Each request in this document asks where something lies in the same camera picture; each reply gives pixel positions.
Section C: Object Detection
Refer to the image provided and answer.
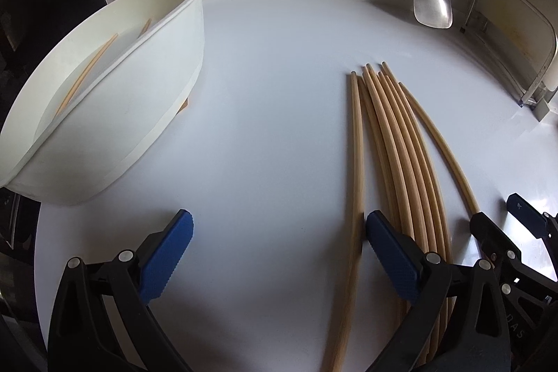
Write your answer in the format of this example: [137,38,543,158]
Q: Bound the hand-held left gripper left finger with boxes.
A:
[47,208,195,372]

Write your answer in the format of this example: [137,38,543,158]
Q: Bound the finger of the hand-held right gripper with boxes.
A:
[470,212,523,282]
[506,193,558,282]

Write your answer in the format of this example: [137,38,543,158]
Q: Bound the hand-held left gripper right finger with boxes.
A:
[365,210,513,372]

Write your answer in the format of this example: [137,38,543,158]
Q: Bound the bundle of wooden chopsticks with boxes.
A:
[322,62,480,372]

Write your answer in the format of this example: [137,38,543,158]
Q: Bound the white oval utensil container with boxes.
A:
[0,0,205,207]

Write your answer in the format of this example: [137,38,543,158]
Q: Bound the metal board rack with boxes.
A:
[462,0,558,110]

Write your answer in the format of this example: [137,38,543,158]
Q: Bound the pale cutting board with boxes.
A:
[473,0,558,94]

